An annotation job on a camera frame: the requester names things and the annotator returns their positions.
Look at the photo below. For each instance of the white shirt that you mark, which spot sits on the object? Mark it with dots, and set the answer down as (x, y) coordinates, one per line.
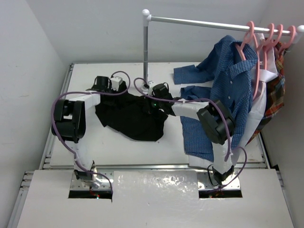
(239, 84)

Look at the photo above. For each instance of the black shirt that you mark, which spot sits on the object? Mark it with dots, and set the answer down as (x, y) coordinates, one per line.
(128, 114)

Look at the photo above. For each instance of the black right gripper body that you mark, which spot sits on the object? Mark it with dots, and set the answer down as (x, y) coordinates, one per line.
(154, 105)

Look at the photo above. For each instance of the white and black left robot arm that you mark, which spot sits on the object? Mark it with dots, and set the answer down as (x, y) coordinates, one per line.
(68, 117)

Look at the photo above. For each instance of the pink hanger holding white shirt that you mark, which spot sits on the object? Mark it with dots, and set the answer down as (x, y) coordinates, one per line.
(262, 49)

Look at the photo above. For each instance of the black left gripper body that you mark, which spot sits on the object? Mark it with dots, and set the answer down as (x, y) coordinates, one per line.
(117, 92)

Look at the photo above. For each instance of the red plaid shirt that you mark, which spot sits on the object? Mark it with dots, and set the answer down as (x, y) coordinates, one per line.
(271, 93)

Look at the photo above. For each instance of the white front cover board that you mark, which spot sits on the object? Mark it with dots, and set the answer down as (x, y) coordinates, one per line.
(155, 199)

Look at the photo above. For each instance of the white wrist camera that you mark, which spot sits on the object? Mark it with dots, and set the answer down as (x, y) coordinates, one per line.
(151, 85)
(116, 81)

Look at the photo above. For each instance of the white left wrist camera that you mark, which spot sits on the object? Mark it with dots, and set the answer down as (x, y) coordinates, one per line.
(116, 81)

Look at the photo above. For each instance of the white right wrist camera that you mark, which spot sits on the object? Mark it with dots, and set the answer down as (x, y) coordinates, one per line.
(151, 85)

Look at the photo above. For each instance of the silver and white clothes rack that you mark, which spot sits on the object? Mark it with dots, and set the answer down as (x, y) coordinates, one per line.
(294, 34)

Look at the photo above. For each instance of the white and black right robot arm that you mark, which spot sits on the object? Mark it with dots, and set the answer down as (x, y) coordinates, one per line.
(215, 120)

